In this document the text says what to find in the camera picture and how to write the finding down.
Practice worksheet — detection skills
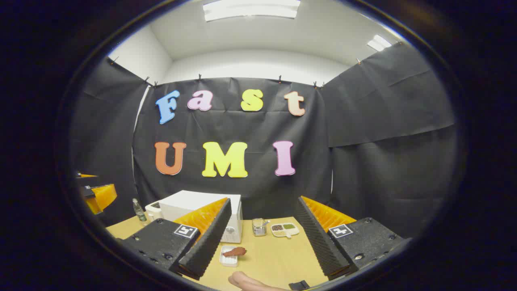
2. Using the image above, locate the long ceiling light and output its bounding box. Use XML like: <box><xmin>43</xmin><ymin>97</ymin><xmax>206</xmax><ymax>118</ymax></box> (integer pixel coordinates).
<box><xmin>203</xmin><ymin>0</ymin><xmax>301</xmax><ymax>22</ymax></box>

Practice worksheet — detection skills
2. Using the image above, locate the black backdrop cloth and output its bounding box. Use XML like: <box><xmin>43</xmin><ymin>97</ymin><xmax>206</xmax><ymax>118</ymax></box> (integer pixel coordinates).
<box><xmin>69</xmin><ymin>42</ymin><xmax>459</xmax><ymax>239</ymax></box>

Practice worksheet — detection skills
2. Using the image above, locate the white toaster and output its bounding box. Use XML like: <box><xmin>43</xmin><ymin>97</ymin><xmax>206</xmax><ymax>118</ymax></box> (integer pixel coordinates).
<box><xmin>145</xmin><ymin>202</ymin><xmax>162</xmax><ymax>222</ymax></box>

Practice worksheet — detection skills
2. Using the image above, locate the white microwave oven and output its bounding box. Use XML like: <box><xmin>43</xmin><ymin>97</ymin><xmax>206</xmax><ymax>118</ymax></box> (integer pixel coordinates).
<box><xmin>159</xmin><ymin>190</ymin><xmax>243</xmax><ymax>244</ymax></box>

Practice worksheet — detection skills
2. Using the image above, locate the small ceiling light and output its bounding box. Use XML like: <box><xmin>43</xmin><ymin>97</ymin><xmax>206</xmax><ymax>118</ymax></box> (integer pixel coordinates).
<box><xmin>367</xmin><ymin>34</ymin><xmax>392</xmax><ymax>52</ymax></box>

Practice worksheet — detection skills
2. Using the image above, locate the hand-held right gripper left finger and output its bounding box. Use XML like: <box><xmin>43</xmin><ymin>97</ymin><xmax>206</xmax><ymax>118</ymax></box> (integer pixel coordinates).
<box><xmin>117</xmin><ymin>197</ymin><xmax>233</xmax><ymax>280</ymax></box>

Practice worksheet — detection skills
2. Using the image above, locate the white divided dish with beans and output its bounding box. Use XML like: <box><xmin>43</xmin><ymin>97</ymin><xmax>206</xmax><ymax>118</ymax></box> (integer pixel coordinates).
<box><xmin>271</xmin><ymin>223</ymin><xmax>300</xmax><ymax>239</ymax></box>

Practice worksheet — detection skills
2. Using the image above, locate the clear plastic water bottle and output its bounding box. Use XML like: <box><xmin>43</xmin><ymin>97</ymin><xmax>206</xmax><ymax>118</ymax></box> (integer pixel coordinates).
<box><xmin>132</xmin><ymin>198</ymin><xmax>148</xmax><ymax>224</ymax></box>

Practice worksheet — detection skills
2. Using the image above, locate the white rectangular tray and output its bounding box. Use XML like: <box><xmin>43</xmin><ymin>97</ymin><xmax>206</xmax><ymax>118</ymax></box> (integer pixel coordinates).
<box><xmin>219</xmin><ymin>245</ymin><xmax>240</xmax><ymax>267</ymax></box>

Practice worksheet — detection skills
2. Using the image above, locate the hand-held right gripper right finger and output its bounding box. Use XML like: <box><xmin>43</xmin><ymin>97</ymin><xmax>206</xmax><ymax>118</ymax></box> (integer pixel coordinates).
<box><xmin>294</xmin><ymin>196</ymin><xmax>412</xmax><ymax>280</ymax></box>

